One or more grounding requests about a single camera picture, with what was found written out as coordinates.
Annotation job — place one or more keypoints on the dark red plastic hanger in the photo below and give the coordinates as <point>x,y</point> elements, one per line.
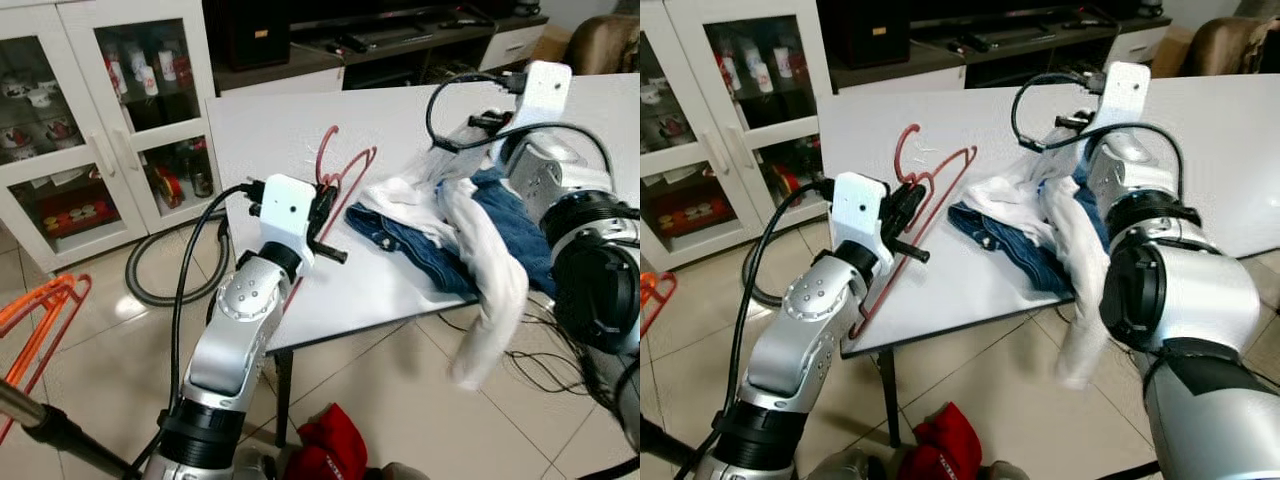
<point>320,160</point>
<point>899,155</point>

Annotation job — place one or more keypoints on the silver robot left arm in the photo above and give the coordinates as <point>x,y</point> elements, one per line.
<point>235,320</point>
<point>800,320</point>

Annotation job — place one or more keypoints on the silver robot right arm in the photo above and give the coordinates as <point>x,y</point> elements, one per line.
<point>590,280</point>
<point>1180,290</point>

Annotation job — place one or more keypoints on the white table black legs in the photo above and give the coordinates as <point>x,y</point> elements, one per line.
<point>1230,150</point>
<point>270,120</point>

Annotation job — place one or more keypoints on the brown leather chair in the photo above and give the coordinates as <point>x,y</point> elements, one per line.
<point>605,45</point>
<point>1230,45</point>

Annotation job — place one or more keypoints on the bunch of orange hangers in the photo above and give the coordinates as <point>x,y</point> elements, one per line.
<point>40,300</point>
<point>655,290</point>

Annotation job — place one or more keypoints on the red crumpled cloth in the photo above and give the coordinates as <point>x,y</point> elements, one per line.
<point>950,445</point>
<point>330,445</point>

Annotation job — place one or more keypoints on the grey robot left leg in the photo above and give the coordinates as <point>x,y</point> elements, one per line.
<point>850,468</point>
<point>265,468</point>

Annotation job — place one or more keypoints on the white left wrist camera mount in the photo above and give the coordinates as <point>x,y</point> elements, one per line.
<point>858,210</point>
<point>285,215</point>

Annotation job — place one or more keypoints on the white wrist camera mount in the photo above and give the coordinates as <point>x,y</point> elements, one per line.
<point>545,95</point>
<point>285,215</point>
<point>1125,92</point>
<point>858,210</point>

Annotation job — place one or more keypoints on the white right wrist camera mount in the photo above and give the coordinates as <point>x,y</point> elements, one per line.
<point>1125,92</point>
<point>545,95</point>

